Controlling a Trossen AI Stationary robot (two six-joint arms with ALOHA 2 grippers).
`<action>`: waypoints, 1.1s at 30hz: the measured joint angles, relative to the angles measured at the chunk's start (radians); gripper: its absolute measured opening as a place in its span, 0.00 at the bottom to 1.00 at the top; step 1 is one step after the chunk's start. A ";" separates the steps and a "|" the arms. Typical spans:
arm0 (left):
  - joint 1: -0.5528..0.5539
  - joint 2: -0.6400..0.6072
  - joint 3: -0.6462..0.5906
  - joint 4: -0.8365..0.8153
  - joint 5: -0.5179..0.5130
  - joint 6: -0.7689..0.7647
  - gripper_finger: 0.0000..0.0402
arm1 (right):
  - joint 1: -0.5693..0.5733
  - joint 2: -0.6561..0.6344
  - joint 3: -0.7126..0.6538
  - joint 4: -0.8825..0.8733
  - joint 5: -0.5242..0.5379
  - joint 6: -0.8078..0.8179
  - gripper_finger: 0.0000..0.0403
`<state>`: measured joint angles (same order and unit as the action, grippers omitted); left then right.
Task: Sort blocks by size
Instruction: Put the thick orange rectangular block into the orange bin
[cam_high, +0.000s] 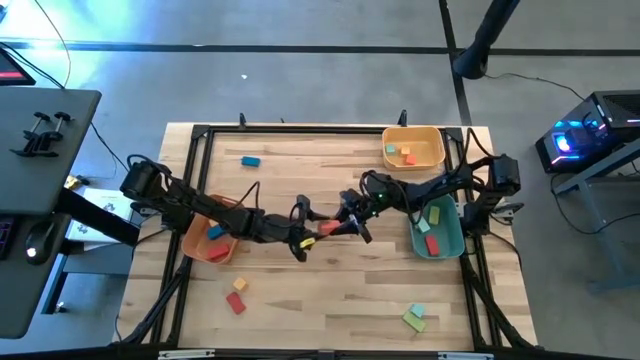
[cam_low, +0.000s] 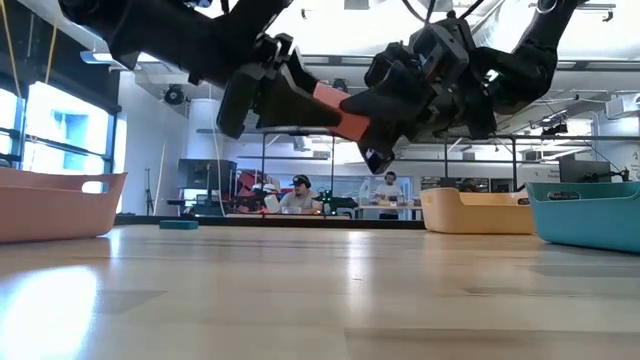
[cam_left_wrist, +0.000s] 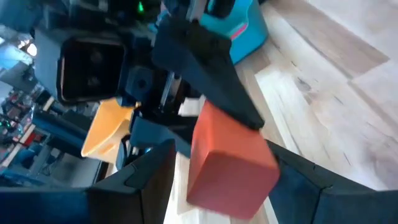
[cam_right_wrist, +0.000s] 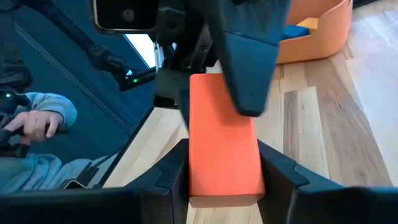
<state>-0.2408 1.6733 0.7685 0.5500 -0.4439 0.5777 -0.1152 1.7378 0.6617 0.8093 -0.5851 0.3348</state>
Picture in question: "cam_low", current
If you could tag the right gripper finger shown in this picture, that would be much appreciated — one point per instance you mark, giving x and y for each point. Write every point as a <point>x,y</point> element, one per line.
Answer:
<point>390,65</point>
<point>400,105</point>

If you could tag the salmon orange plastic bin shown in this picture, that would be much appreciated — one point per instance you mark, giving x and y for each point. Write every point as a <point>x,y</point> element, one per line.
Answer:
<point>50,210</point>

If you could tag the red machine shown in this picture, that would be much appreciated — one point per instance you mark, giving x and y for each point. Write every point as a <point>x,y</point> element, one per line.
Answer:
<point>245,182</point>

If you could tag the black background monitor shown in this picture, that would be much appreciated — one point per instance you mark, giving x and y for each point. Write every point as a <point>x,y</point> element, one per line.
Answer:
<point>582,171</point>

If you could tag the black background robot arm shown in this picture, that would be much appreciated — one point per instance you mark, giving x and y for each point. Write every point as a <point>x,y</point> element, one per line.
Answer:
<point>335,201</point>

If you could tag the yellow plastic bin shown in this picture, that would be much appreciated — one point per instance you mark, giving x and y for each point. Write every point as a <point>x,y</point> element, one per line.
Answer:
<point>475,215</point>

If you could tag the blue framed window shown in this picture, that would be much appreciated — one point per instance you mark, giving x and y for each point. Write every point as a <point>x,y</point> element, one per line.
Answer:
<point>65,130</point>

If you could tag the blue block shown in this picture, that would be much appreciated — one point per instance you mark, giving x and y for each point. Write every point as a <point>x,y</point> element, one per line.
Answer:
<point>178,225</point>

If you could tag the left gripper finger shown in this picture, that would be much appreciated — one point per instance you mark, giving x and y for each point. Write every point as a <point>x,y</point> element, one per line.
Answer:
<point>290,110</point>
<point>302,70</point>

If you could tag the red-orange block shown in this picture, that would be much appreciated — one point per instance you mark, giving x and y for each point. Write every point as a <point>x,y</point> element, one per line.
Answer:
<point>355,127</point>

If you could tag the person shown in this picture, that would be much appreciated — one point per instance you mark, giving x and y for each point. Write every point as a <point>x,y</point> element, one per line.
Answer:
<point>300,200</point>
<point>389,191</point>

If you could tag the white background table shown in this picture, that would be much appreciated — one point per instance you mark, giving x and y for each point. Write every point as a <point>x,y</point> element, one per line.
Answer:
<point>400,207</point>

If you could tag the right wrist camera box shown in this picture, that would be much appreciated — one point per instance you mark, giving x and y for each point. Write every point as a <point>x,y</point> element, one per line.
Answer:
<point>377,160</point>

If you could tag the round black ceiling device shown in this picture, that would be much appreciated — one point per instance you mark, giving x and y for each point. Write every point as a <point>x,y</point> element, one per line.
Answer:
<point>174,95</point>
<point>340,85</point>

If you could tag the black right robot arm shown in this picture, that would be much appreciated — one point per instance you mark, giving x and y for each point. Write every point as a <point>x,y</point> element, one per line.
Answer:
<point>530,65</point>

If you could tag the teal plastic bin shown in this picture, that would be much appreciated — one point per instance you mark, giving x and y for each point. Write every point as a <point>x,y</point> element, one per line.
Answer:
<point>585,225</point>

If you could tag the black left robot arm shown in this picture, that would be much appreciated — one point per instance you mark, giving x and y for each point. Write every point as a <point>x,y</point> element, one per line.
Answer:
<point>165,30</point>

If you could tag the black cabinet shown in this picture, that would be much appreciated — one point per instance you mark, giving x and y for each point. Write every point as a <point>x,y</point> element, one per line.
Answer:
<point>207,175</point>

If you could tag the black metal table frame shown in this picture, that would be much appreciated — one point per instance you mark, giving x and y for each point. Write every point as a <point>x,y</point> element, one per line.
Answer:
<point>225,221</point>

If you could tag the black background frame rig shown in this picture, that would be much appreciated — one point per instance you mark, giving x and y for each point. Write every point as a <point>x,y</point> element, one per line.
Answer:
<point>225,131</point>

